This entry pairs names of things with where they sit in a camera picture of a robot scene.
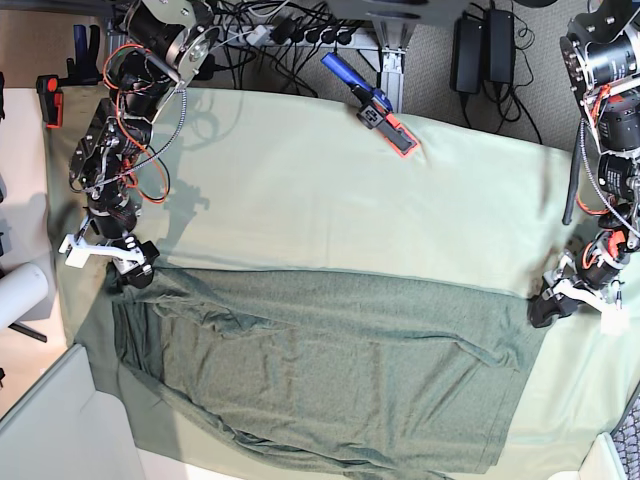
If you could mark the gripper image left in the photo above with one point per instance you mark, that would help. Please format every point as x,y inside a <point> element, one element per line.
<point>133,261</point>

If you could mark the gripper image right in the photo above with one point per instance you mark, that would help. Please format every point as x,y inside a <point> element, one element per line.
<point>592,278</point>

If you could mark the green T-shirt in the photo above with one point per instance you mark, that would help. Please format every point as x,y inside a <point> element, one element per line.
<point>367,376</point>

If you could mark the robot arm image left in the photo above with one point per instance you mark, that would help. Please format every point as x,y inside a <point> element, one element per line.
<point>167,44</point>

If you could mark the white cylinder roll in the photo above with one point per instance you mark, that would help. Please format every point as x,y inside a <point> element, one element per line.
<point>21,290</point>

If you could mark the light green table cloth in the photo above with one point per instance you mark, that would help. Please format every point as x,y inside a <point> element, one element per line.
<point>266,181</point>

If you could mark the blue orange clamp left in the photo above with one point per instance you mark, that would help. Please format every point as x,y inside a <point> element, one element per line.
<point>82,70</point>

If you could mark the blue orange clamp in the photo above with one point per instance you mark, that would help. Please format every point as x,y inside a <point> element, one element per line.
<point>376,111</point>
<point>82,70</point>

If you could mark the black power adapter left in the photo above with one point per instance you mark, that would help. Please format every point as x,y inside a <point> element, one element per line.
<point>466,63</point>

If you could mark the black power adapter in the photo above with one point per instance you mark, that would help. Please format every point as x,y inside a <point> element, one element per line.
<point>500,44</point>
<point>466,63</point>

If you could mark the blue orange clamp centre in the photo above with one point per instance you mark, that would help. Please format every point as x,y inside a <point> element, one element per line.
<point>376,111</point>

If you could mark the black power adapter right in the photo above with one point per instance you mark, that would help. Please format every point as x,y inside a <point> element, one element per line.
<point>500,44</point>

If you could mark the power strip with plugs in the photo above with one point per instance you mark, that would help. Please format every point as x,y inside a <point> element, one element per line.
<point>339,34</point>

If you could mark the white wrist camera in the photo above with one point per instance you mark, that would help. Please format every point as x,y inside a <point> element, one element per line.
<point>614,321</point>
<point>76,251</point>

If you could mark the aluminium frame post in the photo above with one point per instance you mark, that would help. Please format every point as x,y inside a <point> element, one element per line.
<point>393,40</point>

